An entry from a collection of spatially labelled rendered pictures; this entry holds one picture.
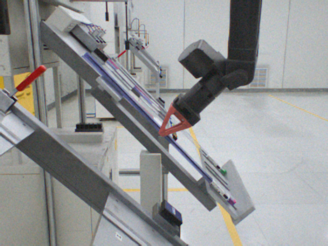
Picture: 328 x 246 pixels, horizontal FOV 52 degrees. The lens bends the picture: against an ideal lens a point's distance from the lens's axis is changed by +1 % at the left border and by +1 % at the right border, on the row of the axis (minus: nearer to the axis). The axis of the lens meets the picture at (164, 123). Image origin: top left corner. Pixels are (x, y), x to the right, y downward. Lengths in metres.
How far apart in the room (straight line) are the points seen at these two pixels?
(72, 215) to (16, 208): 0.24
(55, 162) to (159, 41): 7.42
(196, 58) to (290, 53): 7.93
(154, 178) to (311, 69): 8.05
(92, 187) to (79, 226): 0.97
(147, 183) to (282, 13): 7.78
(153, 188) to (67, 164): 0.37
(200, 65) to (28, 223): 1.19
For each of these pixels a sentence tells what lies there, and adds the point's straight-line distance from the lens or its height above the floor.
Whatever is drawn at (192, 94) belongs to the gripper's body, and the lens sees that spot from 0.75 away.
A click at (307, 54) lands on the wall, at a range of 8.78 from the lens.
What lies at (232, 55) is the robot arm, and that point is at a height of 1.11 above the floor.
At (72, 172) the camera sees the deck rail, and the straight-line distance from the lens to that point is 0.67.
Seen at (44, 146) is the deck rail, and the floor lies 0.94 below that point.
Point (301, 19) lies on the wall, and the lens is 8.71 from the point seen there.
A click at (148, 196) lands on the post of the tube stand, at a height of 0.70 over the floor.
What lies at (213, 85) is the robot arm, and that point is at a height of 1.04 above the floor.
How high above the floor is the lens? 1.13
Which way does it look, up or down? 13 degrees down
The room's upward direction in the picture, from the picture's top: straight up
